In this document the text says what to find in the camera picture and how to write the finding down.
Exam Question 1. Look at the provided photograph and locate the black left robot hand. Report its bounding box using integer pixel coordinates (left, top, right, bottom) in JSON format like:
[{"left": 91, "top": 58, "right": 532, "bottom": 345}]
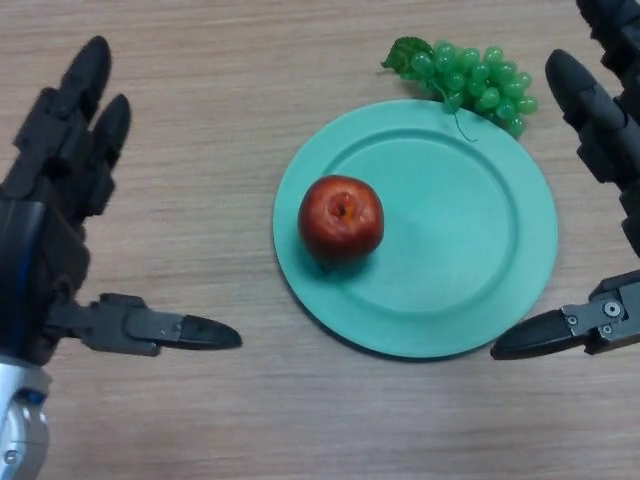
[{"left": 0, "top": 35, "right": 244, "bottom": 371}]

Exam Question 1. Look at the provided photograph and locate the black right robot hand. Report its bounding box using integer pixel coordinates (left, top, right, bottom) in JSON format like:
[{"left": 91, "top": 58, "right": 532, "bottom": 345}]
[{"left": 489, "top": 0, "right": 640, "bottom": 362}]

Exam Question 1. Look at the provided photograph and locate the red apple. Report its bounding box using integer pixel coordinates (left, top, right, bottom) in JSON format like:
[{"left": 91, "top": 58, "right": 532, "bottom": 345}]
[{"left": 297, "top": 174, "right": 386, "bottom": 269}]

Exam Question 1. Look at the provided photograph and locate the green round plate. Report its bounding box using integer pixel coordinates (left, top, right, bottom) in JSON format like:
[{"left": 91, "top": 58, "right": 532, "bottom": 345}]
[{"left": 272, "top": 98, "right": 559, "bottom": 360}]

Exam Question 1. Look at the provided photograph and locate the green grape bunch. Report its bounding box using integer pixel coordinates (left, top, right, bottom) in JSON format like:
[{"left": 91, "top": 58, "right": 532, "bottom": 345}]
[{"left": 381, "top": 35, "right": 540, "bottom": 142}]

